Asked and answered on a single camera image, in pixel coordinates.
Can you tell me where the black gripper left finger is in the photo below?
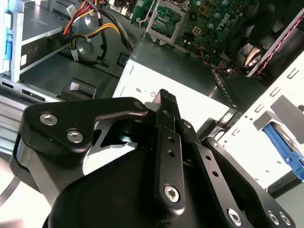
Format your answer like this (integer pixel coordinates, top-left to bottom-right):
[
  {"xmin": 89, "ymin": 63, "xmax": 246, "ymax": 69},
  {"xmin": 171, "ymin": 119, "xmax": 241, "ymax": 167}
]
[{"xmin": 9, "ymin": 89, "xmax": 187, "ymax": 211}]

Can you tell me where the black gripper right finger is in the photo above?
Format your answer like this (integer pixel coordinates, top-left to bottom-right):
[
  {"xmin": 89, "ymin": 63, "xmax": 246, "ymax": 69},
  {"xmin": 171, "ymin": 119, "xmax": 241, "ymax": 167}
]
[{"xmin": 174, "ymin": 95, "xmax": 296, "ymax": 228}]

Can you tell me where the hard disk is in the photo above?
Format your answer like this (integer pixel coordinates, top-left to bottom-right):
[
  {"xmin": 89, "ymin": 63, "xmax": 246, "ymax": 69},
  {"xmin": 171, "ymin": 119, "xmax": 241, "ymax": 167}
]
[{"xmin": 261, "ymin": 121, "xmax": 304, "ymax": 183}]

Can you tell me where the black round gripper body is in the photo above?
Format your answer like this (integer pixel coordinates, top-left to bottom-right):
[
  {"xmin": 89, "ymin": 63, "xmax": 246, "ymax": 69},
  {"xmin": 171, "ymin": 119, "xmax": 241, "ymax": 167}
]
[{"xmin": 41, "ymin": 117, "xmax": 228, "ymax": 228}]

